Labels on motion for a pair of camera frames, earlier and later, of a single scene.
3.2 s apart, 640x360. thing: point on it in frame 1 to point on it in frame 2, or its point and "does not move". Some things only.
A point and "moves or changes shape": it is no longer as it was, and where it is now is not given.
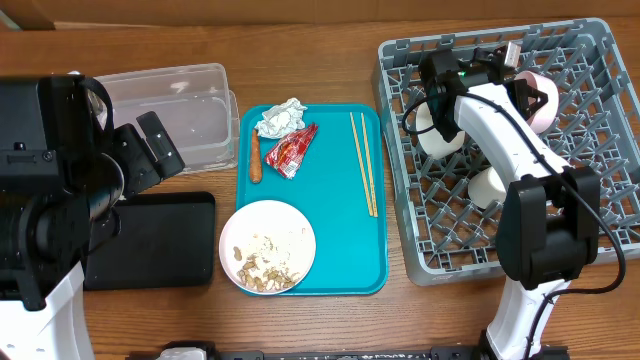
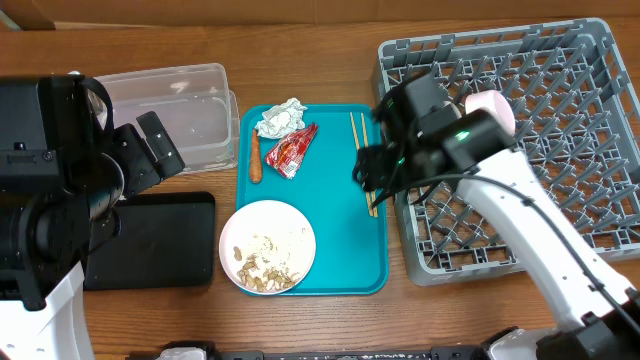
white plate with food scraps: [267, 247] does not move
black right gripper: [520, 91] to [373, 162]
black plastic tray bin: [153, 239] does not move
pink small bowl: [541, 119] moves or changes shape
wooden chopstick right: [370, 172] does not move
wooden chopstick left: [361, 164] does not move
